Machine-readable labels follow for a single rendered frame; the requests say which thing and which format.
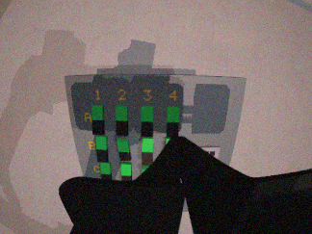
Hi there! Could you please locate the grey switch panel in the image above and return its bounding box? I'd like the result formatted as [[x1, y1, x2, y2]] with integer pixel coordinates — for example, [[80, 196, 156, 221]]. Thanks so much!
[[65, 74, 246, 181]]

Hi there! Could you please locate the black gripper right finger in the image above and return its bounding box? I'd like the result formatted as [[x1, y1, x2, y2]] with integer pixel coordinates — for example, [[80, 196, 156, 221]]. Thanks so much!
[[177, 135, 312, 234]]

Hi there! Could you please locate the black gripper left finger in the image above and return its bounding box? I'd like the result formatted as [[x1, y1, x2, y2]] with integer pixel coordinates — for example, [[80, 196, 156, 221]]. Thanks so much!
[[59, 135, 186, 234]]

